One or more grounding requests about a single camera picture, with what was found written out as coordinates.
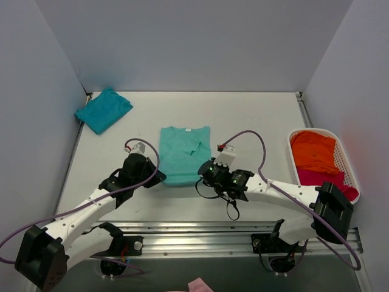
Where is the mint green t-shirt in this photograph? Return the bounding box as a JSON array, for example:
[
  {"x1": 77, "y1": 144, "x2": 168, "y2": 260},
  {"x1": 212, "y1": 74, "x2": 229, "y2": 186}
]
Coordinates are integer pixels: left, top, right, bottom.
[{"x1": 159, "y1": 126, "x2": 212, "y2": 187}]

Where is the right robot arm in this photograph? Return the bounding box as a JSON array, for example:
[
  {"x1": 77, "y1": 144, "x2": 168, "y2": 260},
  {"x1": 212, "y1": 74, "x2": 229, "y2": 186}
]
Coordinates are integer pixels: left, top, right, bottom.
[{"x1": 198, "y1": 160, "x2": 354, "y2": 251}]

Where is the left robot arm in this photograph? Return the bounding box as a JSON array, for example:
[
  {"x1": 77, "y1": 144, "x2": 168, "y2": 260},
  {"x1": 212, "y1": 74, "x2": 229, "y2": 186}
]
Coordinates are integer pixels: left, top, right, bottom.
[{"x1": 15, "y1": 153, "x2": 167, "y2": 291}]

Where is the folded teal t-shirt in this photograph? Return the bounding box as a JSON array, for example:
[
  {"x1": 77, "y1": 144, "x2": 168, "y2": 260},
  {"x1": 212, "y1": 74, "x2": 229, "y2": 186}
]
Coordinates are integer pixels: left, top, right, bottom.
[{"x1": 75, "y1": 88, "x2": 133, "y2": 135}]

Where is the magenta t-shirt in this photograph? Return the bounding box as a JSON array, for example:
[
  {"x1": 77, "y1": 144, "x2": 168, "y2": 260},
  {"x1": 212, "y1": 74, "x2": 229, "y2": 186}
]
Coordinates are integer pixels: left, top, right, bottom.
[{"x1": 297, "y1": 167, "x2": 359, "y2": 202}]

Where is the orange t-shirt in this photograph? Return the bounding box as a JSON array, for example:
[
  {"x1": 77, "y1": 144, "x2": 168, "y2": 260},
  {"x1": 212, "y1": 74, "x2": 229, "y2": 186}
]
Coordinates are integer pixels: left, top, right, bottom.
[{"x1": 290, "y1": 131, "x2": 339, "y2": 176}]

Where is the white plastic laundry basket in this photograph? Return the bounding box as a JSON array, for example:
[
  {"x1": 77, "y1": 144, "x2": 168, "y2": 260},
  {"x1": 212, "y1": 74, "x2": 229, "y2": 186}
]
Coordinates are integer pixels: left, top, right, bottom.
[{"x1": 287, "y1": 128, "x2": 360, "y2": 204}]

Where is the pink cloth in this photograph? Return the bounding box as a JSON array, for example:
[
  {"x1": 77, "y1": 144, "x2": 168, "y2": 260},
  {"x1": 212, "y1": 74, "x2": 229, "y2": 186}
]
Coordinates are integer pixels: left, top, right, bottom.
[{"x1": 188, "y1": 277, "x2": 213, "y2": 292}]

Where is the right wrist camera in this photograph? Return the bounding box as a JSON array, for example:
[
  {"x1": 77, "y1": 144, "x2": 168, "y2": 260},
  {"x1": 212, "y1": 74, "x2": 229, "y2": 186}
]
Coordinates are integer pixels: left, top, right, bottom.
[{"x1": 215, "y1": 144, "x2": 236, "y2": 167}]

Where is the black thin cable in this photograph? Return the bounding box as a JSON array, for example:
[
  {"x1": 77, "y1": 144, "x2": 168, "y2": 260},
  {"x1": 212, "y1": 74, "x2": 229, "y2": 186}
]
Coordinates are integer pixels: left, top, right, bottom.
[{"x1": 194, "y1": 179, "x2": 241, "y2": 221}]

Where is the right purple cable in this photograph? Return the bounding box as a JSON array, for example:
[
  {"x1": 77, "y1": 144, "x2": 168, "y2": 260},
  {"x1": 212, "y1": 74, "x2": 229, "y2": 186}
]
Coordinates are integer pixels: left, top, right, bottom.
[{"x1": 217, "y1": 130, "x2": 362, "y2": 271}]

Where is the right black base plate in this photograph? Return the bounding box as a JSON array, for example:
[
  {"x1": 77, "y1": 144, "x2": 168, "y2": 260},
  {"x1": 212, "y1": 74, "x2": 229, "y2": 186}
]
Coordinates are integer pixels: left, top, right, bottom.
[{"x1": 251, "y1": 233, "x2": 303, "y2": 254}]

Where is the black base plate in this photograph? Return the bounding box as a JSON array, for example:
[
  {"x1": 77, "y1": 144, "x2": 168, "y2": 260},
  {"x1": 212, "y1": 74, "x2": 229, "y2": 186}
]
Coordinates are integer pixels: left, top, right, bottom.
[
  {"x1": 95, "y1": 235, "x2": 143, "y2": 257},
  {"x1": 251, "y1": 233, "x2": 303, "y2": 254}
]

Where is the aluminium rail frame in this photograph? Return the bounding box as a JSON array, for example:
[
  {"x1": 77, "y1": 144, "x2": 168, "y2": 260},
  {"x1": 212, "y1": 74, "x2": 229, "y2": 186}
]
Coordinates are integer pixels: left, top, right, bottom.
[{"x1": 48, "y1": 91, "x2": 371, "y2": 291}]

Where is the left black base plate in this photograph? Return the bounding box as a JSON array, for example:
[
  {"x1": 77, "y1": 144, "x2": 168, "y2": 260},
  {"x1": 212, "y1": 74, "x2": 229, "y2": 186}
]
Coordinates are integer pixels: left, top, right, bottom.
[{"x1": 95, "y1": 235, "x2": 143, "y2": 257}]

